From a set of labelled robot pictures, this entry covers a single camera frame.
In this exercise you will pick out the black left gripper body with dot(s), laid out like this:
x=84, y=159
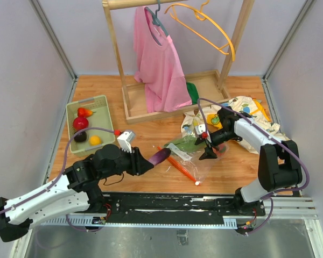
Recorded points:
x=124, y=164

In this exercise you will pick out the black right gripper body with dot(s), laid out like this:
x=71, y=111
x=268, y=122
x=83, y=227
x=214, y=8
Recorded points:
x=220, y=136

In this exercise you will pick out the purple plush eggplant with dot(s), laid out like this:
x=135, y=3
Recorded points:
x=160, y=156

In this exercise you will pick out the green plush vegetable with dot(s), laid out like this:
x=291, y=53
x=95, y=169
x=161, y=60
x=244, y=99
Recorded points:
x=187, y=144

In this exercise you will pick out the yellow plush fruit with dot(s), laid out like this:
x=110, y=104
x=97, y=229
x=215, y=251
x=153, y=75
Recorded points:
x=95, y=140

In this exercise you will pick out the clear zip top bag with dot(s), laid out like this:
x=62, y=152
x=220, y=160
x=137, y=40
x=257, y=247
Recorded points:
x=189, y=163

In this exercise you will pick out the red plush fruit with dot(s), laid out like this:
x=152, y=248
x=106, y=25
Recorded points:
x=80, y=123

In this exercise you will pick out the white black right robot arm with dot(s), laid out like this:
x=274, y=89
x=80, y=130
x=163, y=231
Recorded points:
x=278, y=166

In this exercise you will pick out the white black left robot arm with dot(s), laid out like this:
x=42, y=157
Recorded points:
x=76, y=190

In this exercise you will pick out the light green plastic basket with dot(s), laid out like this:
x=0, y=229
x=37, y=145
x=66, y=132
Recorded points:
x=100, y=118

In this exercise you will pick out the dark purple plush fruit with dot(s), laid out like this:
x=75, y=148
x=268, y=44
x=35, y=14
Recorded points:
x=81, y=137

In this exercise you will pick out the wooden clothes rack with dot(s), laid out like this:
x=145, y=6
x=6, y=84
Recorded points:
x=209, y=83

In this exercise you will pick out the green cloth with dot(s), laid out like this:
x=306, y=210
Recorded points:
x=192, y=91

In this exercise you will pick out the red orange plush pepper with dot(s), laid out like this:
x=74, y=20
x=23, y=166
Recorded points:
x=83, y=112

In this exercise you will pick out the pink t-shirt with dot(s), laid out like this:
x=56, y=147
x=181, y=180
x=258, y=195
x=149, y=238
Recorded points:
x=158, y=66

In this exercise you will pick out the grey clothes hanger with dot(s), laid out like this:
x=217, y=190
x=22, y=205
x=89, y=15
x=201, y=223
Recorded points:
x=155, y=19

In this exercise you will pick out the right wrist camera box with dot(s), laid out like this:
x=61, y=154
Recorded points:
x=201, y=131

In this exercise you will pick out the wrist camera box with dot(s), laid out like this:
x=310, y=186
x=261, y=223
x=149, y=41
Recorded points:
x=201, y=131
x=125, y=139

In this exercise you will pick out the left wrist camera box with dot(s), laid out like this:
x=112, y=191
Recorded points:
x=125, y=139

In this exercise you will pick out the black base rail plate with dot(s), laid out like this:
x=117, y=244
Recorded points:
x=225, y=205

